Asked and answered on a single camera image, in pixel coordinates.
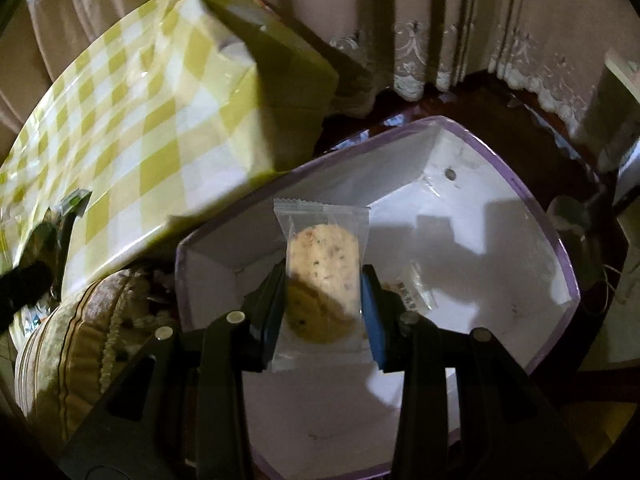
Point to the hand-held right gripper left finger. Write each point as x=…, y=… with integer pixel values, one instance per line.
x=272, y=312

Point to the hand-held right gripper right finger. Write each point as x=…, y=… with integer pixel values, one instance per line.
x=375, y=320

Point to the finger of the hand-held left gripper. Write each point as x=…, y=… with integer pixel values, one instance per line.
x=25, y=285

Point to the clear cookie packet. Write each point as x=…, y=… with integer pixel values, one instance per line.
x=322, y=270

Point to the dark shiny packet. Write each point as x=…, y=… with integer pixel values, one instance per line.
x=65, y=225

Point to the white box with purple rim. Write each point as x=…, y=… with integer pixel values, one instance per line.
x=475, y=210

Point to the small clear packet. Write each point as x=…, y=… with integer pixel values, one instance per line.
x=417, y=290

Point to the striped beige cushion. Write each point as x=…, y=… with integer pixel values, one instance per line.
x=65, y=355

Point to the yellow checked tablecloth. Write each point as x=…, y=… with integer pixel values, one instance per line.
x=150, y=110

